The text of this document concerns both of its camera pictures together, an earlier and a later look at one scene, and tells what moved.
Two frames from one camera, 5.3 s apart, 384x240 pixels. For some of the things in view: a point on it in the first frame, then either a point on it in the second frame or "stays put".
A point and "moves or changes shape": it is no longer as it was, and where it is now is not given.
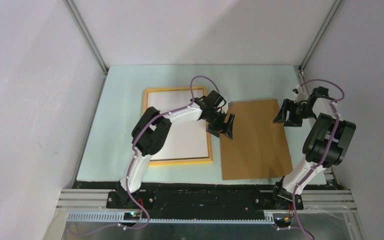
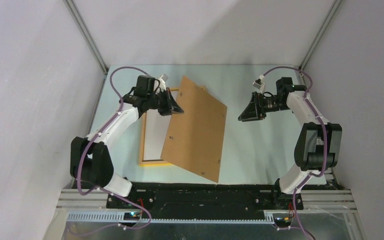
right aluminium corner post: x=319 y=37 stays put
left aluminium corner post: x=83 y=28 stays put
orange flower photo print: x=187 y=138 moves or changes shape
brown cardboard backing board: x=259 y=148 → x=194 y=138
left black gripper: x=228 y=128 → x=171 y=107
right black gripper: x=287 y=105 → x=255 y=110
